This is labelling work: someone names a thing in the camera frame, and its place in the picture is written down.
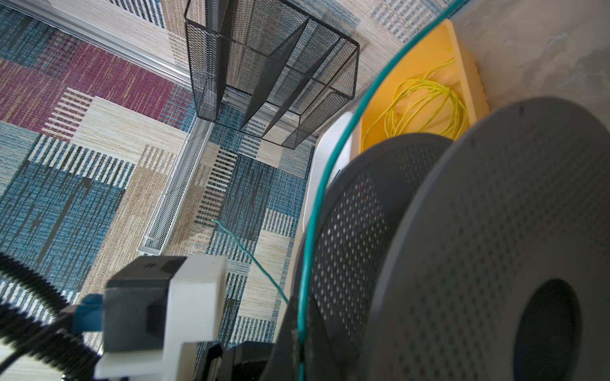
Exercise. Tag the yellow plastic bin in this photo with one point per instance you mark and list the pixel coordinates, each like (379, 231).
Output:
(436, 88)

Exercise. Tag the grey perforated cable spool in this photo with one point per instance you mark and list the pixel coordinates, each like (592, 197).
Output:
(485, 258)

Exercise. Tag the white plastic bin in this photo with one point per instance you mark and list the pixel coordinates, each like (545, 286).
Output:
(322, 153)

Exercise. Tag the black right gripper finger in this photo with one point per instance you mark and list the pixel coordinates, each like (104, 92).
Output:
(292, 360)

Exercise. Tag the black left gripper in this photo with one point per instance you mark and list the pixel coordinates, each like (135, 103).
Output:
(245, 361)

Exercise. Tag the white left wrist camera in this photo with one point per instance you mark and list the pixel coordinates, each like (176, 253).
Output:
(152, 315)

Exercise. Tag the black wire shelf rack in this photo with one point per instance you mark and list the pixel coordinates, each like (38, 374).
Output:
(267, 69)

